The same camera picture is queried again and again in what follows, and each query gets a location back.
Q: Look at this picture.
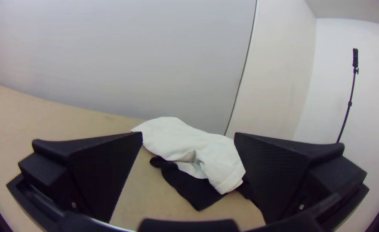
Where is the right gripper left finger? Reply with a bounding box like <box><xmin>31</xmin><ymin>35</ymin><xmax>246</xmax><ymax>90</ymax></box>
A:
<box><xmin>17</xmin><ymin>131</ymin><xmax>144</xmax><ymax>223</ymax></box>

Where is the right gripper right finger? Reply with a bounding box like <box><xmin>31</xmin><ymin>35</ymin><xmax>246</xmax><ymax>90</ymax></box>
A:
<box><xmin>233</xmin><ymin>131</ymin><xmax>368</xmax><ymax>225</ymax></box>

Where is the black garment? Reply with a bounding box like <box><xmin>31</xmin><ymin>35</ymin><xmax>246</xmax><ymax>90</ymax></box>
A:
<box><xmin>149</xmin><ymin>156</ymin><xmax>258</xmax><ymax>212</ymax></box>

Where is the white garment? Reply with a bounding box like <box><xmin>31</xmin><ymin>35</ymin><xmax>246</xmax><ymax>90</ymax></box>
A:
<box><xmin>130</xmin><ymin>116</ymin><xmax>247</xmax><ymax>195</ymax></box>

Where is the black tripod stand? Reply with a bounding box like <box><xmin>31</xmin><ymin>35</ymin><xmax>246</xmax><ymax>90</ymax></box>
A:
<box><xmin>336</xmin><ymin>47</ymin><xmax>360</xmax><ymax>144</ymax></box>

